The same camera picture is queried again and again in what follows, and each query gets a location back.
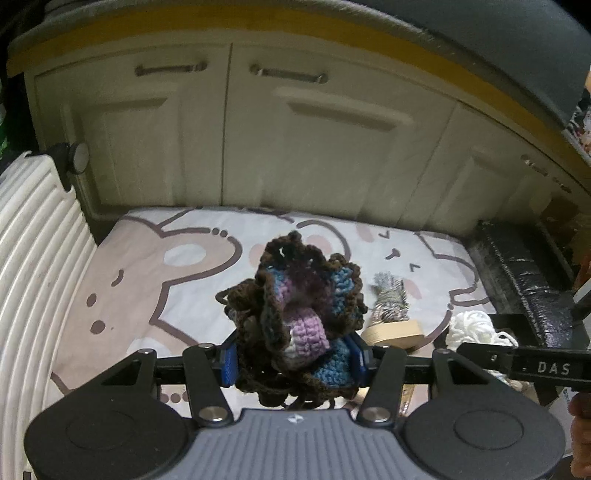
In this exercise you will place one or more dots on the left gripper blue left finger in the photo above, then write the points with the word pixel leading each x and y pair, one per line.
pixel 228 360

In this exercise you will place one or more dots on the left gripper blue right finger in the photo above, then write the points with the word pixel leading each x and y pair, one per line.
pixel 360 359

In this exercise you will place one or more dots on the dark brown crochet pouch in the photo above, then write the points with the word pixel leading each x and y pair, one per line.
pixel 292 319

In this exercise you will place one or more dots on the wooden base twine tree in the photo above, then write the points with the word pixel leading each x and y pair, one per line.
pixel 390 323

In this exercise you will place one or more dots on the white yarn ball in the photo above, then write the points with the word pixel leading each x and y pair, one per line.
pixel 476 327

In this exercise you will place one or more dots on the cartoon bear print mat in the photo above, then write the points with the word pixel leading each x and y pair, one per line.
pixel 153 282

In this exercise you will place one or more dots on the cream cabinet right door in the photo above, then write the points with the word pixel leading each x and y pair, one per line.
pixel 481 170

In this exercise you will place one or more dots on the cream cabinet door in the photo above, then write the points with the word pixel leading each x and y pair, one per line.
pixel 152 121
pixel 481 170
pixel 314 133

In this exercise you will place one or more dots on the white ribbed suitcase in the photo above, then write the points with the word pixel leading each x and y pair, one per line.
pixel 46 247

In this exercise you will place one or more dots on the cream cabinet middle door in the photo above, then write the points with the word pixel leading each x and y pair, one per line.
pixel 314 133

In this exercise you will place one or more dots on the cream cabinet left door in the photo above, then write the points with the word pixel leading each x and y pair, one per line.
pixel 152 121

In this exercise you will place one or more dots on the wooden edged desk top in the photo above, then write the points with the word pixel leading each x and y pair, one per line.
pixel 342 23

